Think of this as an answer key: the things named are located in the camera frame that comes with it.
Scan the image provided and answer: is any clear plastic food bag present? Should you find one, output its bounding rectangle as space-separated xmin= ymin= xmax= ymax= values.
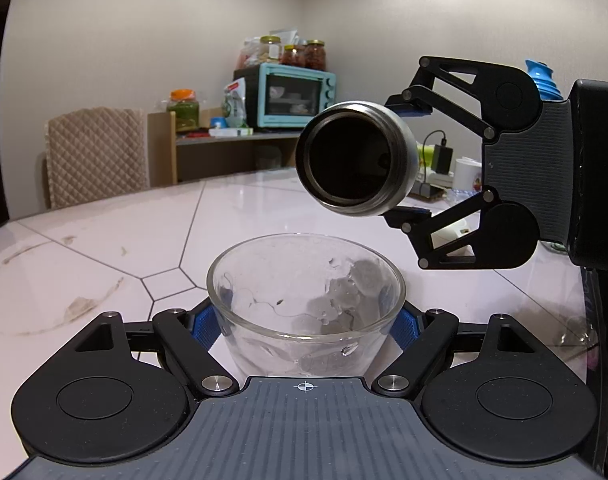
xmin=238 ymin=37 xmax=263 ymax=69

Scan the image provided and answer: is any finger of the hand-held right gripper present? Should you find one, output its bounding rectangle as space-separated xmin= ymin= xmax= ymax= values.
xmin=384 ymin=56 xmax=502 ymax=142
xmin=380 ymin=187 xmax=500 ymax=272

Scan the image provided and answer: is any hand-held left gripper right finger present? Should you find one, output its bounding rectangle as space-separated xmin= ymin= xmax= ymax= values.
xmin=371 ymin=307 xmax=530 ymax=401

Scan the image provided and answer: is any black power adapter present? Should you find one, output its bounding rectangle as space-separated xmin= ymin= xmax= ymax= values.
xmin=432 ymin=145 xmax=454 ymax=175

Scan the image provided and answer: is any wooden shelf cabinet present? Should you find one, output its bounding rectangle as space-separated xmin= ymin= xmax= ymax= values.
xmin=147 ymin=110 xmax=305 ymax=187

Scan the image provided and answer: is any chair with quilted beige cover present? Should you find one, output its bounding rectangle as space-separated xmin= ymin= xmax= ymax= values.
xmin=44 ymin=107 xmax=151 ymax=211

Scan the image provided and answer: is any stainless steel bottle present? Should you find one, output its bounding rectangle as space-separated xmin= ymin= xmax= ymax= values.
xmin=295 ymin=100 xmax=419 ymax=219

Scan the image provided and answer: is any white printed packet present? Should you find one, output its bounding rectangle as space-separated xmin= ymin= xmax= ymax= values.
xmin=221 ymin=80 xmax=249 ymax=129

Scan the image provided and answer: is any green jar with orange lid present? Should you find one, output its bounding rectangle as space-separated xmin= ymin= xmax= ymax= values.
xmin=166 ymin=89 xmax=201 ymax=134

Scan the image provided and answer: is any white paper cup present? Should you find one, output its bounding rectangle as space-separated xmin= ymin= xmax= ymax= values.
xmin=454 ymin=158 xmax=484 ymax=193

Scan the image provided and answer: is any clear glass bowl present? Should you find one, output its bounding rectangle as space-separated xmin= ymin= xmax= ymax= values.
xmin=206 ymin=232 xmax=406 ymax=379

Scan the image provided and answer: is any blue ribbed plastic object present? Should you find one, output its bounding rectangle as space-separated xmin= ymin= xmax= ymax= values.
xmin=525 ymin=59 xmax=565 ymax=102

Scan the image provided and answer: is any teal toaster oven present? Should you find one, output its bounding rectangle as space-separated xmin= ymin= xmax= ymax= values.
xmin=234 ymin=63 xmax=337 ymax=129

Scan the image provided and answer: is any glass jar with yellow lid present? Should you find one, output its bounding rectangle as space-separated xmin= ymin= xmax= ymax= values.
xmin=259 ymin=35 xmax=283 ymax=65

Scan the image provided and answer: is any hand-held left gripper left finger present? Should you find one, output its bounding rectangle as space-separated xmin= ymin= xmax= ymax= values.
xmin=74 ymin=307 xmax=240 ymax=398

